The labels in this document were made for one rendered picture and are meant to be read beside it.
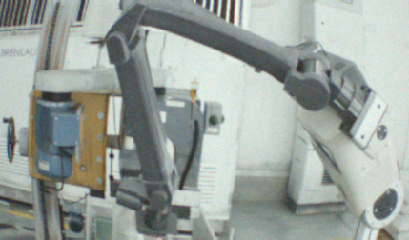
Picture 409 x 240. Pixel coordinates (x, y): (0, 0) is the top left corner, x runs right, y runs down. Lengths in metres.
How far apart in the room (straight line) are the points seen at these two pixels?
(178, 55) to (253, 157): 1.77
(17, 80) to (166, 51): 1.23
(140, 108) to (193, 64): 3.56
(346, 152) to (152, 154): 0.42
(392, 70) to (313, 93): 5.55
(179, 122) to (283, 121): 4.26
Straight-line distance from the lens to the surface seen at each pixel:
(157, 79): 2.34
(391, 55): 6.90
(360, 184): 1.64
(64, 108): 2.14
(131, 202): 1.68
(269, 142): 6.56
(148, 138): 1.55
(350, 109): 1.41
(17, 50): 5.10
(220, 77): 5.09
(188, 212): 2.40
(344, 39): 6.03
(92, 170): 2.35
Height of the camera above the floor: 1.64
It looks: 9 degrees down
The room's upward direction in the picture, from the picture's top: 6 degrees clockwise
